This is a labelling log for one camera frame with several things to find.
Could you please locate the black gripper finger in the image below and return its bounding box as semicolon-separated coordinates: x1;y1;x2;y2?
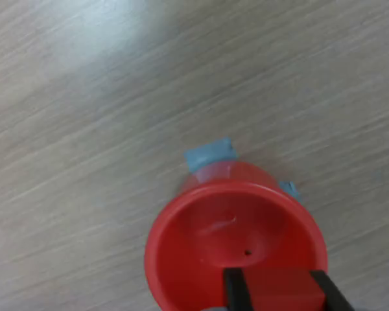
222;267;255;311
308;270;357;311

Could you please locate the red cube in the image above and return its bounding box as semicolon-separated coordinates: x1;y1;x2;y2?
242;267;327;310

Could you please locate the red plastic cup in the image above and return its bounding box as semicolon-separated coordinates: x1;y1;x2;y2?
144;161;329;311

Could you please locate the small grey-blue tape piece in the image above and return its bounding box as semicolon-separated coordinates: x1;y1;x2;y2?
278;180;301;202

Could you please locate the wide grey-blue tape piece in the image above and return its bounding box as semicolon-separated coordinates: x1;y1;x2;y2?
184;137;240;172

